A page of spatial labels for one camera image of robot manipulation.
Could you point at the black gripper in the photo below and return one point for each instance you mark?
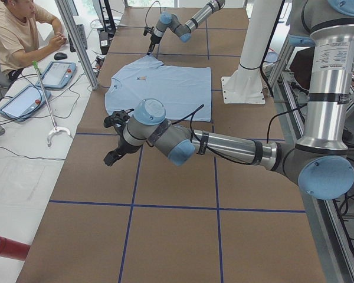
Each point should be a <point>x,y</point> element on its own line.
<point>153,39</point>
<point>120,145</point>

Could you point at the light blue t-shirt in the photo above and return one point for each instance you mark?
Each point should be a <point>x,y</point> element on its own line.
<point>180,89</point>

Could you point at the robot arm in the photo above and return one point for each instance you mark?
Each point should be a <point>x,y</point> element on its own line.
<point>182,31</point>
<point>327,25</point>

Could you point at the black power adapter box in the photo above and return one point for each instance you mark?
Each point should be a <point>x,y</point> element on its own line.
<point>104,42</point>

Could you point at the white reacher grabber tool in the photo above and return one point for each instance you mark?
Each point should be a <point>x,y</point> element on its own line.
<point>56,129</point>

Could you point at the far teach pendant tablet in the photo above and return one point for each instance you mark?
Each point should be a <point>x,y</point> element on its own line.
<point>57,74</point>

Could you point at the teach pendant tablet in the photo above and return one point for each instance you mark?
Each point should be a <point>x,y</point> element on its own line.
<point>57,74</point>
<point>24,104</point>

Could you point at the black keyboard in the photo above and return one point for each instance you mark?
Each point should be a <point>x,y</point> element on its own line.
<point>81,33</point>

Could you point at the black computer mouse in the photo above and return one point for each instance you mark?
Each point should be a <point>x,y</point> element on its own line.
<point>60,56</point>

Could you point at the near teach pendant tablet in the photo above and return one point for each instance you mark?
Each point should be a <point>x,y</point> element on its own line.
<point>24,104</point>

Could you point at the seated person beige shirt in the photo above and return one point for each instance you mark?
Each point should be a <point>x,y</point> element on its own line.
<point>19,43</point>

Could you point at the red cylinder tube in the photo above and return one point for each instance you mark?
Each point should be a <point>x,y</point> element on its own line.
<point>13,249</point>

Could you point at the aluminium frame post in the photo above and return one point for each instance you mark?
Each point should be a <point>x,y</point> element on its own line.
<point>69,22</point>

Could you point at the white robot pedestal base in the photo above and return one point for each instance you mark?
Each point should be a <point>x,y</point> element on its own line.
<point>245,85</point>

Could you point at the aluminium frame rack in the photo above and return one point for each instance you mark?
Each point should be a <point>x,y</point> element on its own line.
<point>317,163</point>

